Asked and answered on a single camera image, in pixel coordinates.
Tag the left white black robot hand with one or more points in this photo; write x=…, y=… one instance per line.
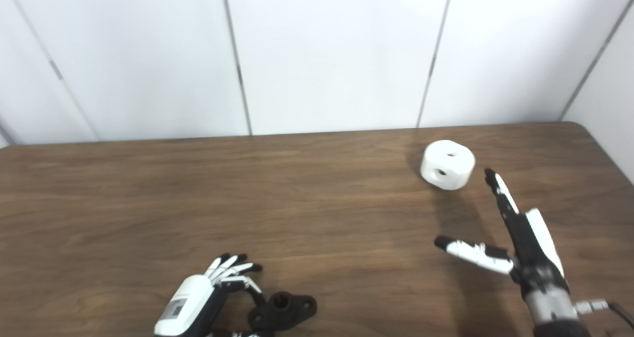
x=190, y=297

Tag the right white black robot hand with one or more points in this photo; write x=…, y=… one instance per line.
x=530, y=243

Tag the black flanged holder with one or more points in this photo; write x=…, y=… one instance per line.
x=285, y=309

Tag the round white piece with holes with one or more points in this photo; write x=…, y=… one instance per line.
x=448, y=163

